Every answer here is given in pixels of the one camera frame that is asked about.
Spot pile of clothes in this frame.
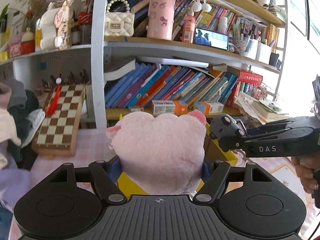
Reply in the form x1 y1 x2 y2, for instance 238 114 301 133
0 77 45 170

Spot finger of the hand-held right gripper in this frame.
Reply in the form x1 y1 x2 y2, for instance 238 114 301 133
218 127 316 153
246 116 313 135

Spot pink checked desktop cloth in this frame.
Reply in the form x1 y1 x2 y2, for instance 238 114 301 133
10 127 320 240

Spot row of colourful books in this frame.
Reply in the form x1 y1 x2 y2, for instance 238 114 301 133
104 64 240 108

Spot smartphone with lit screen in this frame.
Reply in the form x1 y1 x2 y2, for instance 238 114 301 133
194 27 229 51

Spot stack of papers and books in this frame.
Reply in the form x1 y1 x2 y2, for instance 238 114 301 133
235 91 292 124

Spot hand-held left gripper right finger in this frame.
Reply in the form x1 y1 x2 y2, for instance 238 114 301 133
192 160 272 203

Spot pink plush toy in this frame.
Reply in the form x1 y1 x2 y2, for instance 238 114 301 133
106 110 207 195

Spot orange bottle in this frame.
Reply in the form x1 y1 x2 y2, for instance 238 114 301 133
182 7 195 43

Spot orange white carton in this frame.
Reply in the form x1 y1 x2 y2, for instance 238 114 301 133
193 101 225 114
151 100 188 115

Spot thick white-paged book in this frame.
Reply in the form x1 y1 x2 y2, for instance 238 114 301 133
104 57 137 81

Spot patterned pen holder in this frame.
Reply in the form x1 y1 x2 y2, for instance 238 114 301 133
235 36 258 60

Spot grey purple toy car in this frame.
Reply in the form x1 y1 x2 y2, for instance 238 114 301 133
209 114 247 140

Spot white flat panel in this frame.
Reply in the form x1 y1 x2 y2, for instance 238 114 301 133
137 56 209 68

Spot person's right hand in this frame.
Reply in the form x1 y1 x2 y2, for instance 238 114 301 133
291 156 320 193

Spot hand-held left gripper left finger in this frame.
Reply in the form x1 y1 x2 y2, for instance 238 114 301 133
49 155 128 203

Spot black pen holder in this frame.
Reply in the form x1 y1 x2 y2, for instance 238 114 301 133
269 52 281 68

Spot red tassel ornament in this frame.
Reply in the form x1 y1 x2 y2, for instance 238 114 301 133
44 76 63 117

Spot lavender garment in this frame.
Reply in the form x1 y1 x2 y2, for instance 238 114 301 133
0 152 33 205

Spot yellow cardboard box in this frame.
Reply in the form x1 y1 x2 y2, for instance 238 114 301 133
117 114 238 196

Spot red thick book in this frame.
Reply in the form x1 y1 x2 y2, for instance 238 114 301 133
237 70 263 87

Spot white quilted purse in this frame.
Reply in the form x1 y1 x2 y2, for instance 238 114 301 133
104 0 135 37

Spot wooden chessboard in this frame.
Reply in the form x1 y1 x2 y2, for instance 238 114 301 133
32 84 87 157

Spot pink cylindrical container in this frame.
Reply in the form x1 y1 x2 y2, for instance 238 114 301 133
147 0 177 40

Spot white pen holder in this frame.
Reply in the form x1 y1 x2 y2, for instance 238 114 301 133
256 42 272 64

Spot white wooden bookshelf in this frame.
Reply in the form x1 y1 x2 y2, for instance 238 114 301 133
0 0 288 130

